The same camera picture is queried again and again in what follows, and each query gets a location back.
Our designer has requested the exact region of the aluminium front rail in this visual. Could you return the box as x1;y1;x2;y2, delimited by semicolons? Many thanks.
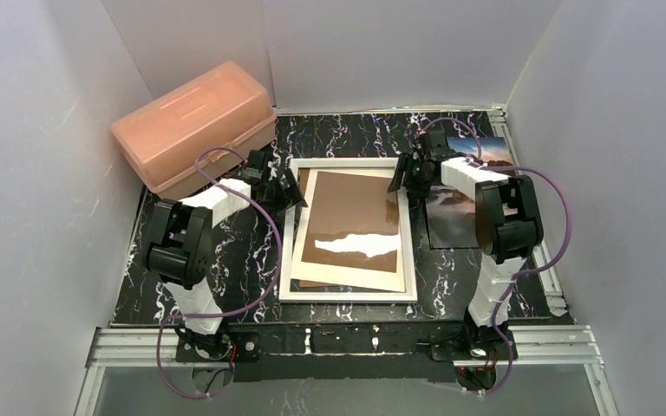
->
87;323;604;367

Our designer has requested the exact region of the sunset photo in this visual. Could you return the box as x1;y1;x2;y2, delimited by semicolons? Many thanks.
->
425;137;514;250

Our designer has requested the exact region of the aluminium rail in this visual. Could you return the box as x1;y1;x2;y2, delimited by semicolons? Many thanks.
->
487;107;573;318
87;323;604;367

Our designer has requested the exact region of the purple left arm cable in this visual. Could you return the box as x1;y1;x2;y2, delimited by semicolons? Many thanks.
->
155;147;284;401

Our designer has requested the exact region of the translucent orange plastic box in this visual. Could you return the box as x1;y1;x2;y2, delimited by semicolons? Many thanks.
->
111;62;277;200

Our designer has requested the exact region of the aluminium right side rail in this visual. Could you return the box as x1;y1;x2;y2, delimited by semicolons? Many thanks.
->
487;107;573;318

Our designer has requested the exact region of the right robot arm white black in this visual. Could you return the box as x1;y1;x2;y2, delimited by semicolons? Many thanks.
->
388;129;544;345

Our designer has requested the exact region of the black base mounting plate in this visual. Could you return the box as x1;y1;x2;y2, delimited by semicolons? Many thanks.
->
174;321;518;385

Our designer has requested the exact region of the brown frame backing board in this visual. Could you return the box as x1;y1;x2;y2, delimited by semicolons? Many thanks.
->
298;169;401;289

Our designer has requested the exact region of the white picture frame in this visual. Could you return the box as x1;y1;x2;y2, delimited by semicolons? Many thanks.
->
278;158;418;303

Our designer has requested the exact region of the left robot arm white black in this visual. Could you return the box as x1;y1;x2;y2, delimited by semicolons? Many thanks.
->
141;150;305;335

